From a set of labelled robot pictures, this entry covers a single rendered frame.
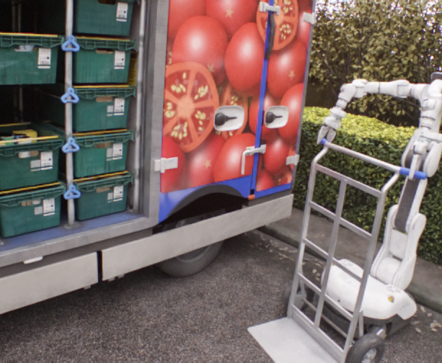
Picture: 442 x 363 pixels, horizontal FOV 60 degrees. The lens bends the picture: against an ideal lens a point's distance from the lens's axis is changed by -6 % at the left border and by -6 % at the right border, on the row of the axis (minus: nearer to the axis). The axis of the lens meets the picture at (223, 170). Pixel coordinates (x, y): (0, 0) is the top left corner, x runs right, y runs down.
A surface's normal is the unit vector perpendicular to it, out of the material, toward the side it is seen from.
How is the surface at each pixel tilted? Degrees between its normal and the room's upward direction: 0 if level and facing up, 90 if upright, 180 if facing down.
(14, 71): 91
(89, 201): 96
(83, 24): 98
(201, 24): 90
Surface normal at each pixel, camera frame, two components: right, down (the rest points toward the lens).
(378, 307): -0.15, -0.29
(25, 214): 0.69, 0.29
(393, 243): -0.83, 0.23
